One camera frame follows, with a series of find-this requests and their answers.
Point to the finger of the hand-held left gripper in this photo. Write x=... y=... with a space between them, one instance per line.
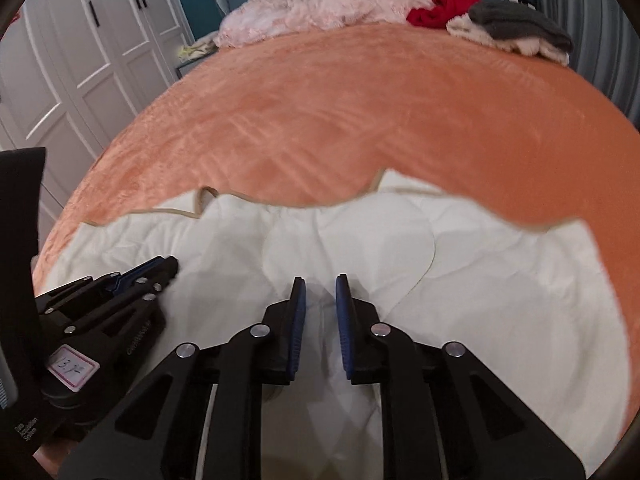
x=130 y=302
x=140 y=270

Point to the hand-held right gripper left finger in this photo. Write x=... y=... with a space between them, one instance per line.
x=298 y=320

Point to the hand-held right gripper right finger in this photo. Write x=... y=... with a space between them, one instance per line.
x=342 y=320

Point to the cream quilted jacket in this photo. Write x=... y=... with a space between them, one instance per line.
x=475 y=285

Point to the orange plush blanket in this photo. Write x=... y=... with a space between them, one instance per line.
x=325 y=110

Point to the pale cloth on nightstand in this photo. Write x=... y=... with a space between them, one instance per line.
x=197 y=47

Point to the white panelled wardrobe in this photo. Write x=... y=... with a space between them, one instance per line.
x=100 y=35

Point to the red paper wardrobe decal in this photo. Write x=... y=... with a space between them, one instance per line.
x=15 y=16

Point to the pink floral quilt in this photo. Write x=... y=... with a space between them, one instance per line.
x=320 y=7

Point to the cream fluffy garment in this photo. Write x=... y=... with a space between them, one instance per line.
x=470 y=30

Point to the dark grey knitted sweater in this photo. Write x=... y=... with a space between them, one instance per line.
x=515 y=20

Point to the grey pleated curtain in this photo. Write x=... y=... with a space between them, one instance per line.
x=590 y=10

